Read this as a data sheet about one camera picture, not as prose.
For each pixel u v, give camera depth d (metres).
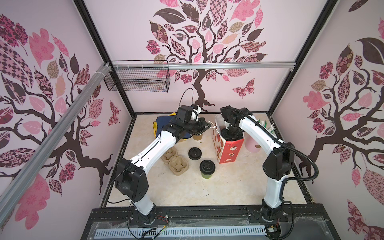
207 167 0.79
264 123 0.90
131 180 0.43
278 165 0.52
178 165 0.89
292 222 0.70
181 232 0.70
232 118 0.62
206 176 0.85
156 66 0.91
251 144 0.58
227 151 0.81
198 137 1.02
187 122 0.64
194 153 0.95
